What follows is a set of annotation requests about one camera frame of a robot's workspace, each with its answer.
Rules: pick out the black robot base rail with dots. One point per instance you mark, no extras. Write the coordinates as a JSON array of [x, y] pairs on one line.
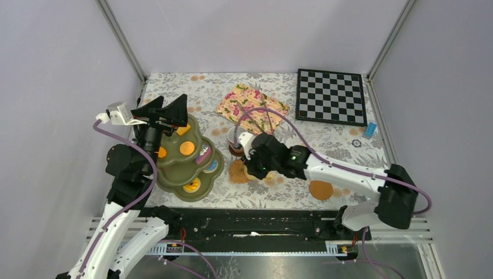
[[261, 231]]

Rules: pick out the light brown wooden coaster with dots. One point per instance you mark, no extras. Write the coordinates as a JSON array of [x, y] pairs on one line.
[[321, 190]]

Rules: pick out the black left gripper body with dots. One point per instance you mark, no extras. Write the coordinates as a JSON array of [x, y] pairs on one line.
[[150, 135]]

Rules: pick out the blue toy brick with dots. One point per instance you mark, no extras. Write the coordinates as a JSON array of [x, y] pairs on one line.
[[370, 130]]

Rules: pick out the woven rattan coaster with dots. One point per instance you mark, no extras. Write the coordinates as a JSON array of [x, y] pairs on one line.
[[236, 172]]

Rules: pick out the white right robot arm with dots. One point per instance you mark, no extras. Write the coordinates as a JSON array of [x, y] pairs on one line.
[[391, 193]]

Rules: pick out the aluminium corner post left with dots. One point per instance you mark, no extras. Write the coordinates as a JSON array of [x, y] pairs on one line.
[[120, 36]]

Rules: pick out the black grey chessboard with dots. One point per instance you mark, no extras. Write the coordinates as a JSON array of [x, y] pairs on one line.
[[330, 97]]

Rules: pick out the aluminium corner post right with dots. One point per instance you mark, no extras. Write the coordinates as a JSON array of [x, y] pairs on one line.
[[405, 12]]

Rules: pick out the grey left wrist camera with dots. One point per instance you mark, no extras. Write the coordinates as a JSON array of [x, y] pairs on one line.
[[119, 114]]

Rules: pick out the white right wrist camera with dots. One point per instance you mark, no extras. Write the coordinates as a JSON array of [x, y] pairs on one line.
[[246, 139]]

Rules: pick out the blue donut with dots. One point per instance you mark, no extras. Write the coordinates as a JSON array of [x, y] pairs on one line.
[[212, 167]]

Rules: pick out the round waffle biscuit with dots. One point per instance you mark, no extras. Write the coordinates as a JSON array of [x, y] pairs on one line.
[[187, 148]]

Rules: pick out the floral serving tray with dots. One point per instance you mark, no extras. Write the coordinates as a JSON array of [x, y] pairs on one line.
[[249, 98]]

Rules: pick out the square cracker biscuit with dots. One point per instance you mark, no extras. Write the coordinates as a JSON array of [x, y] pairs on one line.
[[181, 131]]

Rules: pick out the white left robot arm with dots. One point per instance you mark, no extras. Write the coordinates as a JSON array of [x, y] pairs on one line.
[[133, 165]]

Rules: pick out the orange star cookie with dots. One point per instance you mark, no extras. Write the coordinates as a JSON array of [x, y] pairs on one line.
[[162, 152]]

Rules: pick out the dark brown wooden coaster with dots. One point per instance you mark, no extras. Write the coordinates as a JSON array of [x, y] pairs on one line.
[[235, 152]]

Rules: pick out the yellow mug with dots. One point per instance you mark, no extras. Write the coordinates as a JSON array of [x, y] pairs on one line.
[[269, 177]]

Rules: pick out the aluminium corner post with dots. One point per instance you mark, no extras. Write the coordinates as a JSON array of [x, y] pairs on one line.
[[405, 12], [120, 36]]

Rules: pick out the green tiered dessert stand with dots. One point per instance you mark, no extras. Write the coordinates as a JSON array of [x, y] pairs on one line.
[[176, 170]]

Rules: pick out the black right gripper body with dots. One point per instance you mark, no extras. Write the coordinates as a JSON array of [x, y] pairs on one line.
[[260, 166]]

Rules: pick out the floral tablecloth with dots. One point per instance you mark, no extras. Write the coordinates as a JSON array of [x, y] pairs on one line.
[[206, 90]]

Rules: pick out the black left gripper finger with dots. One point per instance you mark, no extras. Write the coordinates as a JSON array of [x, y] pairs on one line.
[[148, 110], [175, 114]]

